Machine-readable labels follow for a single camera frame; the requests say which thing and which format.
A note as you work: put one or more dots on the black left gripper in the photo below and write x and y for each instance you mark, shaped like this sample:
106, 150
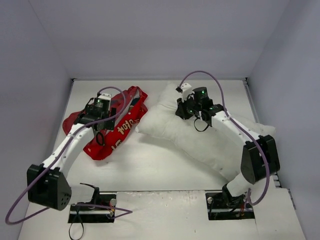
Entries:
105, 124

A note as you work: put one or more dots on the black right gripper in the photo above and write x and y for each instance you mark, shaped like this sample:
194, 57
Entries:
182, 113

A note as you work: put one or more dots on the red printed pillowcase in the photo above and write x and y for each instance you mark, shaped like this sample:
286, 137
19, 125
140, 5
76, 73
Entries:
107, 141

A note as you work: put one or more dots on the white pillow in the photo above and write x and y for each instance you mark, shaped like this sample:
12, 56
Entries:
211, 147

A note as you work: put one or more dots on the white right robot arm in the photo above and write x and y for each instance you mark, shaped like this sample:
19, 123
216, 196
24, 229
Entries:
259, 159

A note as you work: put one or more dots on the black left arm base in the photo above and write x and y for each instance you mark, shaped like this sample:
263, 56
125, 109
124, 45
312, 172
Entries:
94, 213

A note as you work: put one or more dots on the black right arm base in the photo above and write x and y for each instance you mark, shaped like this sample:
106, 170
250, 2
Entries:
221, 206

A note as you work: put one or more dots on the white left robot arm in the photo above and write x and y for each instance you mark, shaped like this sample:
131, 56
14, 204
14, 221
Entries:
47, 182

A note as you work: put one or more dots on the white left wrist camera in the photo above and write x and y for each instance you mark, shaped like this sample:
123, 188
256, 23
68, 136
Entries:
104, 96

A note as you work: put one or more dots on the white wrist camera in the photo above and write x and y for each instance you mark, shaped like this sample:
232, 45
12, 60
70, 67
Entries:
104, 96
185, 89

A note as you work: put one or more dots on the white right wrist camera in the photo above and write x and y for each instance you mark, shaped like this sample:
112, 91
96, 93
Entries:
185, 89

